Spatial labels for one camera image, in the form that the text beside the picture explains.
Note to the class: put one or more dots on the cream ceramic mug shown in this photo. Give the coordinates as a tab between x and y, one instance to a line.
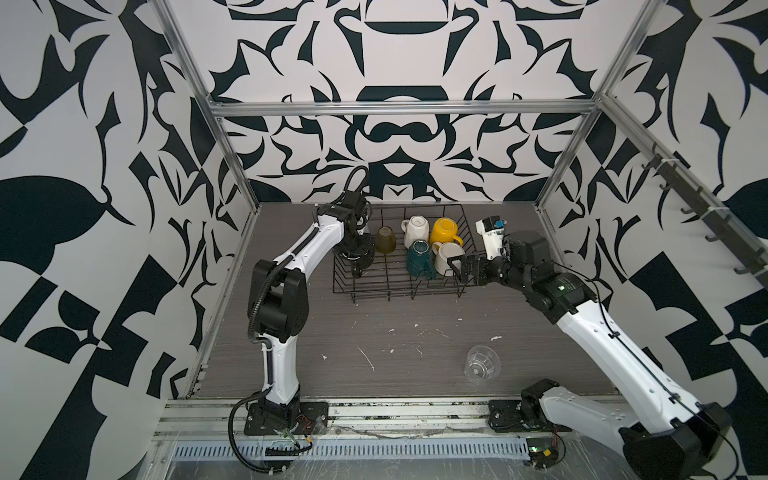
415	228

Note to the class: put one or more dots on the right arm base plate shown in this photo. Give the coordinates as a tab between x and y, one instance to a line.
507	416

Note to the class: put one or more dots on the clear glass cup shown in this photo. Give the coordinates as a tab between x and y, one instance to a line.
482	364

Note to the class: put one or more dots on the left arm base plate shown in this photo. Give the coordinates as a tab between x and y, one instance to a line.
298	417

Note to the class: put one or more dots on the amber glass cup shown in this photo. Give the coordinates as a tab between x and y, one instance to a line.
385	241

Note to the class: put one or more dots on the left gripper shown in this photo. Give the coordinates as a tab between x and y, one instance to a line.
368	247

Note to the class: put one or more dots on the grey wall hook rail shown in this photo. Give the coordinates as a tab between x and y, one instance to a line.
701	204

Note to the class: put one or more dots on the black wire dish rack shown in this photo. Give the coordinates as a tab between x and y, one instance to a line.
387	276

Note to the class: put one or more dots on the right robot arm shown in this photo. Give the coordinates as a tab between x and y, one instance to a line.
664	432

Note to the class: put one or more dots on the yellow ceramic mug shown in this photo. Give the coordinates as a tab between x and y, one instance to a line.
445	230

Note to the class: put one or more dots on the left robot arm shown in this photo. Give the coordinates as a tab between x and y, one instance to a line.
279	300

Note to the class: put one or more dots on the white slotted cable duct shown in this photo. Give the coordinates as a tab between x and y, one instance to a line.
326	449

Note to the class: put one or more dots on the black mug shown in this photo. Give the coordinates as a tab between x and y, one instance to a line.
359	265

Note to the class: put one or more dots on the small circuit board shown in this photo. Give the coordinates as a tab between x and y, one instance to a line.
543	455

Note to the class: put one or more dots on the cream faceted cup teal base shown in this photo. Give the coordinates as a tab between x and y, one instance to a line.
419	260

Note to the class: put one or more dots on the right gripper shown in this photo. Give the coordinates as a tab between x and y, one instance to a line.
483	264

